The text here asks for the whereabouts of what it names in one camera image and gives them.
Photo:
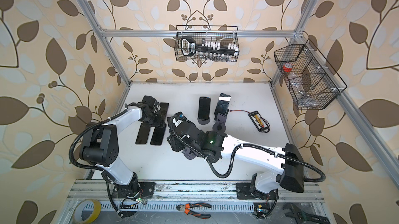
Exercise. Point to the front left grey phone stand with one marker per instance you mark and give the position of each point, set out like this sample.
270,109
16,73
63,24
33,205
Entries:
189,154

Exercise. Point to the black socket tool set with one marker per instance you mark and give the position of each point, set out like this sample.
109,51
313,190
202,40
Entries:
189,47

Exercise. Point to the black connector board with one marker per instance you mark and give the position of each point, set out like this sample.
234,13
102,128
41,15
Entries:
260,123

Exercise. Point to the black adjustable wrench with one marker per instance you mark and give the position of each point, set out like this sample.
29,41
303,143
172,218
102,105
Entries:
301,216

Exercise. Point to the red-edged black phone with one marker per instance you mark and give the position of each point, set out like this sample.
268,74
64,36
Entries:
158,135

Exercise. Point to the back left grey phone stand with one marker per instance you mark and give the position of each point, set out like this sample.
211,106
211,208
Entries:
203,121

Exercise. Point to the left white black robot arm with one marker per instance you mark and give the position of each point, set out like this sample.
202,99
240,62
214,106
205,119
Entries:
97,148

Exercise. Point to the back wire basket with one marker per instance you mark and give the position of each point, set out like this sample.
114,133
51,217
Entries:
214,33

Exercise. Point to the yellow tape roll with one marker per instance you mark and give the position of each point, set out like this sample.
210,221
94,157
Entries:
86,212

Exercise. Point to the wire basket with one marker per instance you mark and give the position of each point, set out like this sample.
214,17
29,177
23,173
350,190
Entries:
313,83
214,33

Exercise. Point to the middle grey phone stand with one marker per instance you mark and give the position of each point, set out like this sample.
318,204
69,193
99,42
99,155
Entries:
219,125

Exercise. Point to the red capped bottle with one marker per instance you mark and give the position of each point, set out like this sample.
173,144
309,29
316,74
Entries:
287,68

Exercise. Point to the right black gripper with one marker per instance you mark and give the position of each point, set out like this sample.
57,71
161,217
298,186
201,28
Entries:
175,141

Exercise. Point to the right wire basket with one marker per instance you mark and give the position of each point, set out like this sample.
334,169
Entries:
313,83

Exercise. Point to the grey phone stand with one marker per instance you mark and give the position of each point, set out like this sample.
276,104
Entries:
189,154
203,121
219,125

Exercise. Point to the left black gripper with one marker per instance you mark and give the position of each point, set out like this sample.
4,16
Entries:
159,122

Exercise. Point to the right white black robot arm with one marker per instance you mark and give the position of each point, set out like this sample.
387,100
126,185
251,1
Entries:
284,166

